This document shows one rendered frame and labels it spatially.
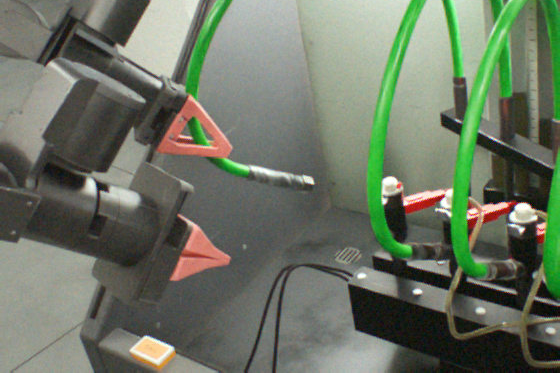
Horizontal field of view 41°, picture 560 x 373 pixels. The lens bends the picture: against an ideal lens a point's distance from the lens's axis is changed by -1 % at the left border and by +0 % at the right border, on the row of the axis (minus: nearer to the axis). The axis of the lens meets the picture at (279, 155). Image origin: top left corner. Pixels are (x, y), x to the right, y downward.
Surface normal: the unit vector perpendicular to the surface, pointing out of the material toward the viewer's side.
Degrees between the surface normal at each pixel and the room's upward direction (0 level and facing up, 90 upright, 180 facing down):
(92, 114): 73
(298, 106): 90
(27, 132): 47
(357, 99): 90
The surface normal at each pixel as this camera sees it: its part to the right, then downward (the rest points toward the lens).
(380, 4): -0.58, 0.47
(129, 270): -0.66, -0.32
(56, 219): 0.58, 0.35
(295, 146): 0.80, 0.16
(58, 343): -0.18, -0.87
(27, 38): 0.17, 0.09
